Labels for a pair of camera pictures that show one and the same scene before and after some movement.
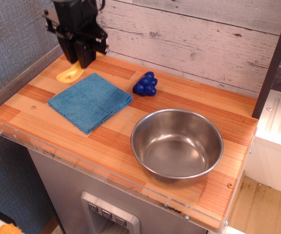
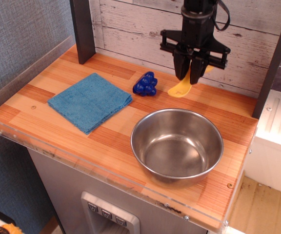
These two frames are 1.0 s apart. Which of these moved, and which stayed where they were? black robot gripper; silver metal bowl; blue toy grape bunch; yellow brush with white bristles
Moved: black robot gripper; yellow brush with white bristles
Stayed: blue toy grape bunch; silver metal bowl
